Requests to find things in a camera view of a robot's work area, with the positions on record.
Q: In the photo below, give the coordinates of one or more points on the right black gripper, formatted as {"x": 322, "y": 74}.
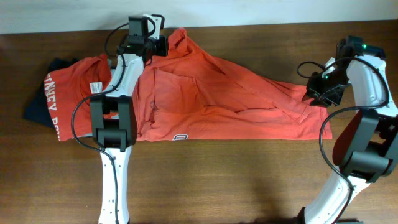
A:
{"x": 313, "y": 92}

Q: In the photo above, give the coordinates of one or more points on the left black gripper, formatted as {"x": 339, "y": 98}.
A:
{"x": 163, "y": 50}

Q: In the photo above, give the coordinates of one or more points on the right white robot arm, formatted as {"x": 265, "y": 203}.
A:
{"x": 367, "y": 148}

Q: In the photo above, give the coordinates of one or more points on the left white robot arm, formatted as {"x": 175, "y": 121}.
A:
{"x": 114, "y": 124}

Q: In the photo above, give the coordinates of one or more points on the folded orange printed t-shirt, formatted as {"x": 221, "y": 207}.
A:
{"x": 65, "y": 88}

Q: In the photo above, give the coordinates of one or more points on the folded navy garment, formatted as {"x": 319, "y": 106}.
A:
{"x": 36, "y": 110}

